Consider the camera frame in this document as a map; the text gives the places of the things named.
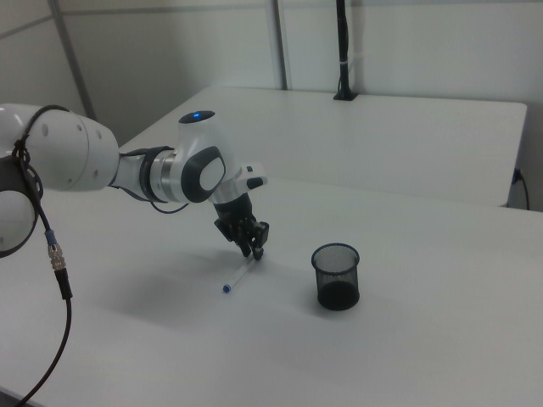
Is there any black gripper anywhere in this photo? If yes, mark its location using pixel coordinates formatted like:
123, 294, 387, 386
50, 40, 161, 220
211, 192, 272, 261

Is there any blue and white marker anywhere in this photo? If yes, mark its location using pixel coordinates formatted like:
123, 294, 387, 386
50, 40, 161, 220
221, 255, 256, 295

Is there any black mesh pen cup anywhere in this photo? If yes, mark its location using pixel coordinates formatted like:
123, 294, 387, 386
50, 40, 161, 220
311, 242, 361, 312

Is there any grey metal partition post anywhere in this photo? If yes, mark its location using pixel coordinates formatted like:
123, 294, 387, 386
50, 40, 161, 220
270, 0, 294, 91

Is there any black arm cable with connector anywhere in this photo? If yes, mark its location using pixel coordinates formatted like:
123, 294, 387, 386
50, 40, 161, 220
10, 103, 76, 407

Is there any black camera stand pole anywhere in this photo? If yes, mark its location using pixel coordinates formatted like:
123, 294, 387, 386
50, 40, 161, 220
332, 0, 358, 102

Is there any grey partition end post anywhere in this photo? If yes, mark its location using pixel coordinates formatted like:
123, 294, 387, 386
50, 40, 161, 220
49, 0, 98, 120

